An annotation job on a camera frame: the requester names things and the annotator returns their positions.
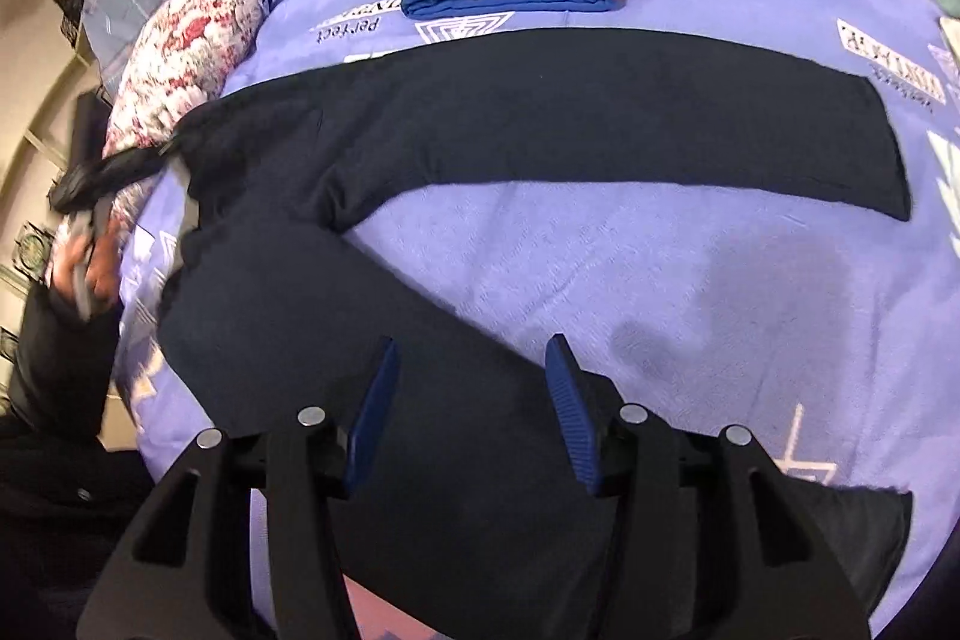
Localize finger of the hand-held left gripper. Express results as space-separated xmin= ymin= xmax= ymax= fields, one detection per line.
xmin=49 ymin=147 xmax=187 ymax=214

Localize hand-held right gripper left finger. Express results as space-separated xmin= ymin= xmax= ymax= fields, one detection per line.
xmin=75 ymin=336 xmax=400 ymax=640

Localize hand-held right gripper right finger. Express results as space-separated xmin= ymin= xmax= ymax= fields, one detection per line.
xmin=546 ymin=334 xmax=875 ymax=640

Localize black pants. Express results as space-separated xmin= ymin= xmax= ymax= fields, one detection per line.
xmin=156 ymin=28 xmax=916 ymax=640

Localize person's left forearm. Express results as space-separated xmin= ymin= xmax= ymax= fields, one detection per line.
xmin=6 ymin=284 xmax=125 ymax=438

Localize person's left hand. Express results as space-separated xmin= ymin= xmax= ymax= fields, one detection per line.
xmin=49 ymin=218 xmax=127 ymax=317

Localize red floral pillow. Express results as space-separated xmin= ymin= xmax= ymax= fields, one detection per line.
xmin=101 ymin=0 xmax=269 ymax=236

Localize purple printed blanket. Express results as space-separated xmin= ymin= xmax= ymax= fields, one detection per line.
xmin=112 ymin=0 xmax=960 ymax=640

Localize person's black clothing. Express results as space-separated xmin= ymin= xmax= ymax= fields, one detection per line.
xmin=0 ymin=415 xmax=162 ymax=640

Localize green wall decoration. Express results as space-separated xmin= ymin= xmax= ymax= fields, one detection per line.
xmin=9 ymin=222 xmax=52 ymax=290

